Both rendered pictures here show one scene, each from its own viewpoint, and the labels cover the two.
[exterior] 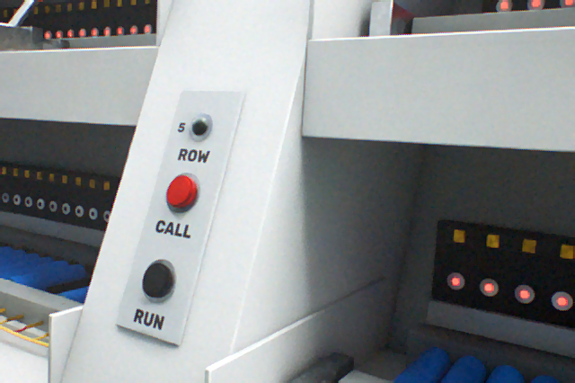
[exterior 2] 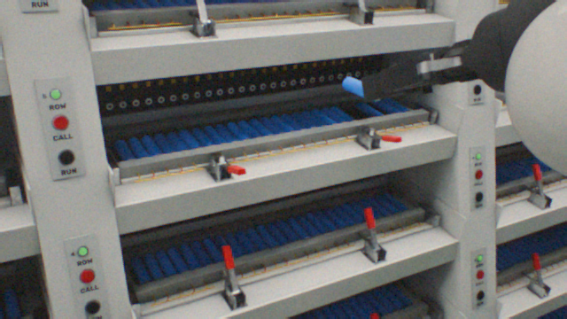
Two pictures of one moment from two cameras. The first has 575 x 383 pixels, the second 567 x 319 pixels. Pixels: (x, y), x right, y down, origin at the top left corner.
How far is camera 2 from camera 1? 109 cm
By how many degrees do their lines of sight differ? 63
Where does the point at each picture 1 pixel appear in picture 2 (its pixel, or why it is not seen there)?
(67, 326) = (459, 111)
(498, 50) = not seen: hidden behind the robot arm
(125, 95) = (440, 37)
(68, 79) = (418, 34)
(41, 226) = (268, 98)
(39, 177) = (265, 71)
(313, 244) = not seen: hidden behind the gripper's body
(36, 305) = (399, 119)
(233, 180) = not seen: hidden behind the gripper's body
